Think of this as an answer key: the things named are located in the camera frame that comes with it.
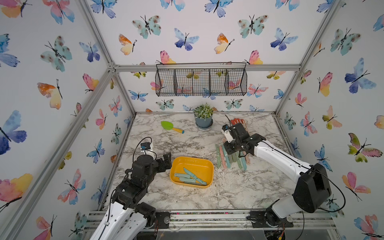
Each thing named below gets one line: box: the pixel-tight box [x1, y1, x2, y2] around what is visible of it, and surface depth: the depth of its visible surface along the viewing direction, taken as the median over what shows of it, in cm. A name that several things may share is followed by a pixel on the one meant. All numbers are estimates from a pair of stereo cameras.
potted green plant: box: [194, 102, 214, 129], surface depth 103 cm
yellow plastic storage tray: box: [170, 156, 215, 189], surface depth 90 cm
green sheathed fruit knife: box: [215, 144, 221, 169], surface depth 98 cm
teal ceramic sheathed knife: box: [222, 144, 231, 169], surface depth 95 cm
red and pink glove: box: [230, 118, 245, 125], surface depth 116 cm
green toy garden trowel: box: [161, 121, 185, 134], surface depth 116 cm
